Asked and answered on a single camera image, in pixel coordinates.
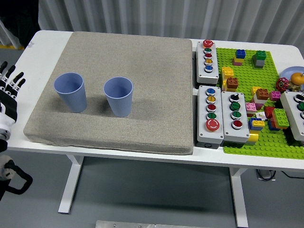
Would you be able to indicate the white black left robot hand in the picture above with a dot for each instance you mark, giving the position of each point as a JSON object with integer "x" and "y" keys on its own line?
{"x": 9, "y": 107}

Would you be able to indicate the blue ribbed plastic cup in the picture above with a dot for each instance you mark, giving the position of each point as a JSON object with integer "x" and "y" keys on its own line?
{"x": 118, "y": 97}
{"x": 71, "y": 92}

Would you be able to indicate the yellow floor tape strip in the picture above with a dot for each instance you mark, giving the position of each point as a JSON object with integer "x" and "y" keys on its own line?
{"x": 12, "y": 46}

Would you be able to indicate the white table leg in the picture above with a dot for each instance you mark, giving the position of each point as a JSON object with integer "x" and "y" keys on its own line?
{"x": 70, "y": 185}
{"x": 240, "y": 199}

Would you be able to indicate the grey-brown fabric mat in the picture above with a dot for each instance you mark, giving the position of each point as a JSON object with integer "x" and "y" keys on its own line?
{"x": 133, "y": 95}

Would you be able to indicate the white pleated curtain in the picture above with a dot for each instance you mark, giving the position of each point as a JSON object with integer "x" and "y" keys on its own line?
{"x": 166, "y": 16}

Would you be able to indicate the grey five-button box large stop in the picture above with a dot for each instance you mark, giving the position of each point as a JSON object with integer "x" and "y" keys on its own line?
{"x": 203, "y": 111}

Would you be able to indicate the grey five-button box small stop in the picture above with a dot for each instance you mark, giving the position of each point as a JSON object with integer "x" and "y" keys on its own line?
{"x": 209, "y": 76}

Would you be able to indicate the brown toy brick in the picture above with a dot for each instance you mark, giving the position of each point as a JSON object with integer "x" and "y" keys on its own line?
{"x": 232, "y": 82}
{"x": 262, "y": 93}

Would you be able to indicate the thin pink toy brick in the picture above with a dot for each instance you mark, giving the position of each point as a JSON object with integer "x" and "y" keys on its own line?
{"x": 237, "y": 63}

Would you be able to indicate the thin yellow toy brick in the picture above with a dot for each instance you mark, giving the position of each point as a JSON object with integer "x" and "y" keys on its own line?
{"x": 238, "y": 60}

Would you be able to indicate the blue toy brick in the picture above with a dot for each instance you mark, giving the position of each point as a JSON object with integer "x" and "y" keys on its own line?
{"x": 251, "y": 126}
{"x": 272, "y": 126}
{"x": 240, "y": 53}

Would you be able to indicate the green studded baseplate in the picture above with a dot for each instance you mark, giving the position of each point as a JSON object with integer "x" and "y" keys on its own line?
{"x": 247, "y": 73}

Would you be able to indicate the yellow cylinder toy block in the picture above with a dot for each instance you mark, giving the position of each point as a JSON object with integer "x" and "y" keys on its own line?
{"x": 253, "y": 137}

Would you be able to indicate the small yellow toy brick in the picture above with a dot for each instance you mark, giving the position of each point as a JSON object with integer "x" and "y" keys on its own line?
{"x": 258, "y": 123}

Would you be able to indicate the grey toy brick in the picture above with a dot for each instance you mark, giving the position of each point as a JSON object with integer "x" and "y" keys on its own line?
{"x": 260, "y": 63}

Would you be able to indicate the red toy brick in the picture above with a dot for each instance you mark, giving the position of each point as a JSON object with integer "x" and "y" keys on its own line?
{"x": 269, "y": 111}

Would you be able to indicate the magenta toy brick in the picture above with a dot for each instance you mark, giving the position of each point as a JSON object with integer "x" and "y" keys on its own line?
{"x": 275, "y": 95}

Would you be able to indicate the large green toy brick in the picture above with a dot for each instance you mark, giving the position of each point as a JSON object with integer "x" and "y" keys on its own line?
{"x": 281, "y": 116}

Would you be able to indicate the red handwheel brass valve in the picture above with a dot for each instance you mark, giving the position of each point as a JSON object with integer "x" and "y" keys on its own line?
{"x": 282, "y": 84}

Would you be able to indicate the pale blue plate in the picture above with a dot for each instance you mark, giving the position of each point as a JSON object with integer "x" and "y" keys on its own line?
{"x": 288, "y": 72}

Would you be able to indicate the grey button box partly seen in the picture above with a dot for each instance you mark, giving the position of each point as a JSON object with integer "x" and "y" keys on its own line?
{"x": 291, "y": 114}

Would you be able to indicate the orange fruit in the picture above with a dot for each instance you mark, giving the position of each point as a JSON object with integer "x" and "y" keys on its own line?
{"x": 297, "y": 78}

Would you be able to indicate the grey box with selector switch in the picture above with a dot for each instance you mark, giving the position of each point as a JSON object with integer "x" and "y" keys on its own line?
{"x": 226, "y": 114}

